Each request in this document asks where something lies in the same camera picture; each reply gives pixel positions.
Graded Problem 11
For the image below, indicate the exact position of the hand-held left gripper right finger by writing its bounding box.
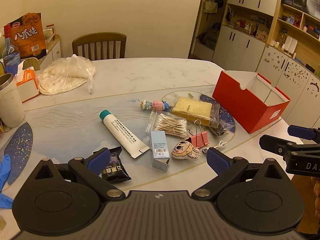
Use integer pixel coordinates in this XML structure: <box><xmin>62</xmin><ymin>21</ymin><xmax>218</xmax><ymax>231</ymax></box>
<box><xmin>192</xmin><ymin>147</ymin><xmax>290</xmax><ymax>202</ymax></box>

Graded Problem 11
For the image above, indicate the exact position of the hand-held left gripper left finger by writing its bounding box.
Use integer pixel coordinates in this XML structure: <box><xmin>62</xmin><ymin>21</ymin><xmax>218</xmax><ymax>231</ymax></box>
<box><xmin>30</xmin><ymin>148</ymin><xmax>125</xmax><ymax>202</ymax></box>

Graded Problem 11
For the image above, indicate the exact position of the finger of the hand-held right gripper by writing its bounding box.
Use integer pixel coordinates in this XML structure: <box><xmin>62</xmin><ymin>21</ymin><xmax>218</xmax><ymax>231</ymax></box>
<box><xmin>259</xmin><ymin>134</ymin><xmax>304</xmax><ymax>155</ymax></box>
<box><xmin>287</xmin><ymin>124</ymin><xmax>320</xmax><ymax>141</ymax></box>

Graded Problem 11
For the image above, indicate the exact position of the white usb cable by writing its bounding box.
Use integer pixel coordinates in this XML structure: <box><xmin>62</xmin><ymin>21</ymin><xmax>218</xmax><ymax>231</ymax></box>
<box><xmin>202</xmin><ymin>140</ymin><xmax>228</xmax><ymax>155</ymax></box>

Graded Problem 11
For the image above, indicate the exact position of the black snack packet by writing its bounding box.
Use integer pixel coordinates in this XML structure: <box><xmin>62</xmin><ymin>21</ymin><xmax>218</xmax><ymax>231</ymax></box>
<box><xmin>92</xmin><ymin>146</ymin><xmax>132</xmax><ymax>183</ymax></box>

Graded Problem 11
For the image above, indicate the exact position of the pink binder clip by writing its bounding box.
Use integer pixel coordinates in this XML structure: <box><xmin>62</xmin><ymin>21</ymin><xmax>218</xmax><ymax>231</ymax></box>
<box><xmin>185</xmin><ymin>120</ymin><xmax>210</xmax><ymax>148</ymax></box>

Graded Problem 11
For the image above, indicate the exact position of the clear bag of dark bits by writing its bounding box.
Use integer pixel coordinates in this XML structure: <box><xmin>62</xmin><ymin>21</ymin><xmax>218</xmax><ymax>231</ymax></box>
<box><xmin>211</xmin><ymin>120</ymin><xmax>235</xmax><ymax>137</ymax></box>

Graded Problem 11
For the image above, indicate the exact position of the white tube with green cap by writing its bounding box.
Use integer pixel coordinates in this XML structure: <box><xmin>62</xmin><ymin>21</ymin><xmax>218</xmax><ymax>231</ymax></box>
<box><xmin>99</xmin><ymin>110</ymin><xmax>151</xmax><ymax>159</ymax></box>

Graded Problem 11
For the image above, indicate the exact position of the plush rabbit toy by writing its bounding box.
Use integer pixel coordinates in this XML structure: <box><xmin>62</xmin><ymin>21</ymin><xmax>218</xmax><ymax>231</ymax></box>
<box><xmin>171</xmin><ymin>141</ymin><xmax>202</xmax><ymax>160</ymax></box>

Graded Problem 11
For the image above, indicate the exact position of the sponge cake slice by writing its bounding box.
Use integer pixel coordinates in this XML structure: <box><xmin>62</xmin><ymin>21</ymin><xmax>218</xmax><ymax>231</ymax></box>
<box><xmin>171</xmin><ymin>95</ymin><xmax>220</xmax><ymax>128</ymax></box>

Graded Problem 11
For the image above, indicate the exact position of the light blue small carton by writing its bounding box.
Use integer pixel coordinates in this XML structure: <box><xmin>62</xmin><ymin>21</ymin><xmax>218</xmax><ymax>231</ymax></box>
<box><xmin>150</xmin><ymin>130</ymin><xmax>170</xmax><ymax>172</ymax></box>

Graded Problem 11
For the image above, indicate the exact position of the red cardboard box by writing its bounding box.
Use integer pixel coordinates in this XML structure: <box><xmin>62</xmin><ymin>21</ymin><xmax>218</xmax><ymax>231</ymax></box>
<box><xmin>212</xmin><ymin>70</ymin><xmax>292</xmax><ymax>134</ymax></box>

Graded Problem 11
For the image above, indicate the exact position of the bag of cotton swabs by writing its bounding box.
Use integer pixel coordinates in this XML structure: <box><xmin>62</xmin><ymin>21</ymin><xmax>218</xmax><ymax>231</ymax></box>
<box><xmin>146</xmin><ymin>110</ymin><xmax>188</xmax><ymax>138</ymax></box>

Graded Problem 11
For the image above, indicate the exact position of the small doll figure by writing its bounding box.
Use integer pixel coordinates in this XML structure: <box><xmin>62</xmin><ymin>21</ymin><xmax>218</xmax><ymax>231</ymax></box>
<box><xmin>140</xmin><ymin>99</ymin><xmax>153</xmax><ymax>111</ymax></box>

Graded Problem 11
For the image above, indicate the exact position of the pink and blue toy figure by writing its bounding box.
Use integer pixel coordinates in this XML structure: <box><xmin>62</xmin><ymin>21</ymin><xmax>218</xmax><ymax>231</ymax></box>
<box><xmin>152</xmin><ymin>99</ymin><xmax>173</xmax><ymax>112</ymax></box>

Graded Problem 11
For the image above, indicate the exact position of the plastic bag of flatbreads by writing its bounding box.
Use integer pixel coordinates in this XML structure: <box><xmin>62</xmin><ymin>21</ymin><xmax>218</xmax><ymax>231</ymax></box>
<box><xmin>39</xmin><ymin>54</ymin><xmax>97</xmax><ymax>95</ymax></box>

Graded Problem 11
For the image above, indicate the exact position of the blue rubber glove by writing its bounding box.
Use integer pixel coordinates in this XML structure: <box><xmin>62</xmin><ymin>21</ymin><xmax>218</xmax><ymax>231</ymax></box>
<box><xmin>0</xmin><ymin>154</ymin><xmax>14</xmax><ymax>209</ymax></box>

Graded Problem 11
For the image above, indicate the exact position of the orange and white tissue box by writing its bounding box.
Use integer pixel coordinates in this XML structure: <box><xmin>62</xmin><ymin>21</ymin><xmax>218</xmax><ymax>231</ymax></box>
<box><xmin>15</xmin><ymin>66</ymin><xmax>40</xmax><ymax>103</ymax></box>

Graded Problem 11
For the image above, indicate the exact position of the white tumbler cup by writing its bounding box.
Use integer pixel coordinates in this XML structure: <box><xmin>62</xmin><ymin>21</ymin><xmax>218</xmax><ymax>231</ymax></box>
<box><xmin>0</xmin><ymin>74</ymin><xmax>25</xmax><ymax>128</ymax></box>

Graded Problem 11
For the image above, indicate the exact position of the white sideboard cabinet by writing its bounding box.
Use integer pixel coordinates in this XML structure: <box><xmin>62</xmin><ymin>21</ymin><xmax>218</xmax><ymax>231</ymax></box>
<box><xmin>37</xmin><ymin>34</ymin><xmax>62</xmax><ymax>67</ymax></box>

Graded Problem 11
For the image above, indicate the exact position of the wooden chair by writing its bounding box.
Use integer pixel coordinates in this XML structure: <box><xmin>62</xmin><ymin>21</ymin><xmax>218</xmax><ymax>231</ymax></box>
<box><xmin>21</xmin><ymin>57</ymin><xmax>41</xmax><ymax>72</ymax></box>
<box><xmin>72</xmin><ymin>33</ymin><xmax>127</xmax><ymax>61</ymax></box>

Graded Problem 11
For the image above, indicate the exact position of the clear bottle with blue label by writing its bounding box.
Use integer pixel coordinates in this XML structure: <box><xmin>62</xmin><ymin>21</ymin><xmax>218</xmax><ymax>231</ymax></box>
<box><xmin>2</xmin><ymin>26</ymin><xmax>22</xmax><ymax>77</ymax></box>

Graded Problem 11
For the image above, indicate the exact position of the clear storage box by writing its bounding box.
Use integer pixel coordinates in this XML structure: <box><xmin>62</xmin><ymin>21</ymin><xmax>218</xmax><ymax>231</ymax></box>
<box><xmin>43</xmin><ymin>24</ymin><xmax>56</xmax><ymax>42</ymax></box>

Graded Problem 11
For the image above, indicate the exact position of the orange snack bag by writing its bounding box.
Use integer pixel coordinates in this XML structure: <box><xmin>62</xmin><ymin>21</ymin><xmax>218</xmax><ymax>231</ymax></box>
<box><xmin>4</xmin><ymin>12</ymin><xmax>48</xmax><ymax>60</ymax></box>

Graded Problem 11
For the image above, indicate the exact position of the beige tote bag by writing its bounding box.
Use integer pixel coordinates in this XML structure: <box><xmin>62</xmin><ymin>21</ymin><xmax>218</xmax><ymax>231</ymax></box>
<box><xmin>204</xmin><ymin>0</ymin><xmax>218</xmax><ymax>13</ymax></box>

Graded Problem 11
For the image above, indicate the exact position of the white wooden wall cabinet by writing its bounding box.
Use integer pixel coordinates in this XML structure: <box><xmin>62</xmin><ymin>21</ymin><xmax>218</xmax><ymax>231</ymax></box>
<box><xmin>189</xmin><ymin>0</ymin><xmax>320</xmax><ymax>120</ymax></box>

